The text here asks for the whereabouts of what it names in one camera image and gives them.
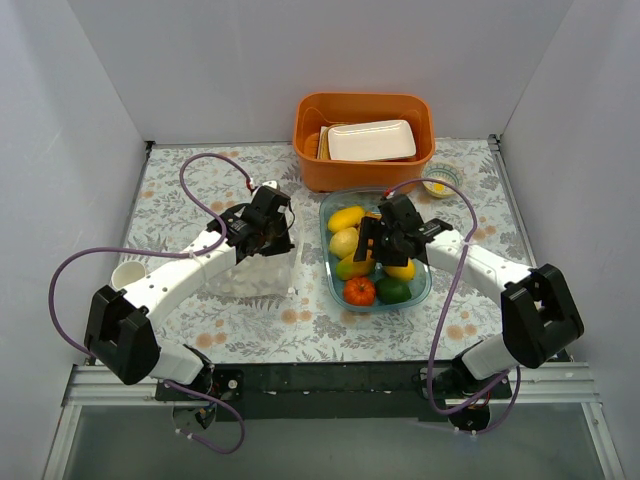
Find clear zip top bag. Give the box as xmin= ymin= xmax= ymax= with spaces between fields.
xmin=202 ymin=197 xmax=301 ymax=299

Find orange green mango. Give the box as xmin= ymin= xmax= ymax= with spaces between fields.
xmin=335 ymin=252 xmax=376 ymax=281

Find bright yellow lemon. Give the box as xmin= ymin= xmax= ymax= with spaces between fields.
xmin=383 ymin=260 xmax=416 ymax=283

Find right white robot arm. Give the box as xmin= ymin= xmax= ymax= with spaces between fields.
xmin=354 ymin=195 xmax=584 ymax=398

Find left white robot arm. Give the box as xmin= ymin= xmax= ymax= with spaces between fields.
xmin=84 ymin=184 xmax=294 ymax=400

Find pale yellow lemon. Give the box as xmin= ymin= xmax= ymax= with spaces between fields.
xmin=328 ymin=227 xmax=359 ymax=259

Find yellow mango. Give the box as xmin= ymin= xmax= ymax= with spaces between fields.
xmin=327 ymin=205 xmax=366 ymax=233

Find clear blue glass dish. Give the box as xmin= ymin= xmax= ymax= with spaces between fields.
xmin=319 ymin=186 xmax=432 ymax=313

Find small orange pumpkin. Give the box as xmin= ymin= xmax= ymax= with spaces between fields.
xmin=343 ymin=277 xmax=376 ymax=307

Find small patterned bowl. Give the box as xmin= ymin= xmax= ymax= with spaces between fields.
xmin=422 ymin=161 xmax=463 ymax=199

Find floral tablecloth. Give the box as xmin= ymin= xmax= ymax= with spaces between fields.
xmin=126 ymin=144 xmax=501 ymax=363

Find tan plates in basin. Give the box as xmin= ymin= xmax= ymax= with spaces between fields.
xmin=304 ymin=124 xmax=337 ymax=160

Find white rectangular tray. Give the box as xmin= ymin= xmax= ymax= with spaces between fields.
xmin=326 ymin=119 xmax=417 ymax=162

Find orange plastic basin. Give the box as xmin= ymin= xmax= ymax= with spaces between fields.
xmin=292 ymin=92 xmax=436 ymax=192

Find white cup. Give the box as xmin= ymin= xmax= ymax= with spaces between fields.
xmin=110 ymin=261 xmax=147 ymax=291

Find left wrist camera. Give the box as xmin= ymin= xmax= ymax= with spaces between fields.
xmin=251 ymin=180 xmax=281 ymax=198

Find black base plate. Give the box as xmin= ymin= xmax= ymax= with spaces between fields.
xmin=154 ymin=361 xmax=512 ymax=430

